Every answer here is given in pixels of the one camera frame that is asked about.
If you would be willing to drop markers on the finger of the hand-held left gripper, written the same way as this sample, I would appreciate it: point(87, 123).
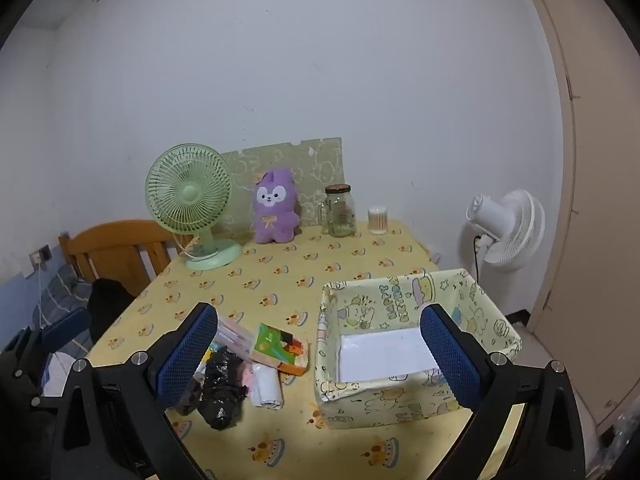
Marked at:
point(65, 325)

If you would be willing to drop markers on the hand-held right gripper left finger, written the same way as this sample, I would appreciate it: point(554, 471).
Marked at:
point(187, 355)

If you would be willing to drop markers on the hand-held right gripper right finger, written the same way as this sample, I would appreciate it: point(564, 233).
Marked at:
point(450, 360)

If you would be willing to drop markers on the black plastic bag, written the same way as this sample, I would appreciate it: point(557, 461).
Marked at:
point(220, 390)

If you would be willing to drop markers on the white plastic bag roll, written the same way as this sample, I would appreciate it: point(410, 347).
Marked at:
point(265, 385)

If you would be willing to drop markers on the cartoon printed storage box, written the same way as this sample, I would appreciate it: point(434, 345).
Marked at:
point(380, 405)

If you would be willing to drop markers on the blue plaid bedding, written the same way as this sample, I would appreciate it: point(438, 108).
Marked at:
point(57, 290)

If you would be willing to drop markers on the white cloth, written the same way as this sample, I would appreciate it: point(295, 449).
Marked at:
point(55, 372)

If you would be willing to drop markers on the black cloth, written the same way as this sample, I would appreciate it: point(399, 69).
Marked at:
point(107, 305)

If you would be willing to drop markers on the clear plastic packet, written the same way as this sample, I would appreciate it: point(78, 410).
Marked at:
point(235, 332)

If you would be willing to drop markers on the pink packet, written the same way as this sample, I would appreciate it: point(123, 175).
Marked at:
point(245, 377)

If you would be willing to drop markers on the white paper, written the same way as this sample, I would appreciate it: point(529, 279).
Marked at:
point(385, 355)

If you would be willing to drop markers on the green orange tissue pack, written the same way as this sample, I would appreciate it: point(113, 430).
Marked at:
point(272, 345)

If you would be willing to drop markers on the white standing fan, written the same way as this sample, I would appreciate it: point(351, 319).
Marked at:
point(510, 230)

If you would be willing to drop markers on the cotton swab container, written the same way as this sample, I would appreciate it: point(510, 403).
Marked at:
point(378, 222)

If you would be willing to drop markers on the green desk fan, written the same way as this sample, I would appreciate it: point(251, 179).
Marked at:
point(189, 192)

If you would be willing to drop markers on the purple plush toy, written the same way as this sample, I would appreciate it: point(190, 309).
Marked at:
point(275, 210)

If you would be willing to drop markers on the clear plastic bag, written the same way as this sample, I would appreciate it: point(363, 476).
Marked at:
point(620, 440)

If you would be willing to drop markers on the beige door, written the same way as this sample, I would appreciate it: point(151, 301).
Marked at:
point(600, 210)

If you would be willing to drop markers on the green patterned board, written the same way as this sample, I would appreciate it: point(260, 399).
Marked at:
point(310, 165)

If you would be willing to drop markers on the wall outlet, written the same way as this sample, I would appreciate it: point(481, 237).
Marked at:
point(42, 252)

